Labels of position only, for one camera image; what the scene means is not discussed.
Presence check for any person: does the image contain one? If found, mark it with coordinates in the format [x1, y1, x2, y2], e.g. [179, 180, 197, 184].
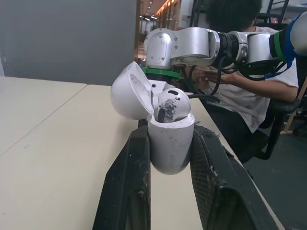
[190, 0, 300, 165]

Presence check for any white earbud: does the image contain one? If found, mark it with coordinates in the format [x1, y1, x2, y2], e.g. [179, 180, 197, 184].
[157, 88, 192, 123]

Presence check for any black office chair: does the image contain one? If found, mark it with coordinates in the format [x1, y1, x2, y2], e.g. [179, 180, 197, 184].
[242, 97, 303, 161]

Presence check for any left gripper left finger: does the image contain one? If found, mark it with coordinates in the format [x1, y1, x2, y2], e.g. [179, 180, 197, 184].
[92, 119, 152, 230]

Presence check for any blue cable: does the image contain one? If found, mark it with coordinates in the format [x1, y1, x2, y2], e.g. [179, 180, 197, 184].
[264, 56, 297, 80]

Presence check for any white earbud case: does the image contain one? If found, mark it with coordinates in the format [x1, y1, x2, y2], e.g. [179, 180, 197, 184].
[110, 61, 196, 176]

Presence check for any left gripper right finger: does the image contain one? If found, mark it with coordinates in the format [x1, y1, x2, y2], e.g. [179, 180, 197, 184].
[189, 121, 286, 230]

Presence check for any black cable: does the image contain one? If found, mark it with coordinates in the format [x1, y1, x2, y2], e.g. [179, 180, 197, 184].
[183, 55, 240, 104]

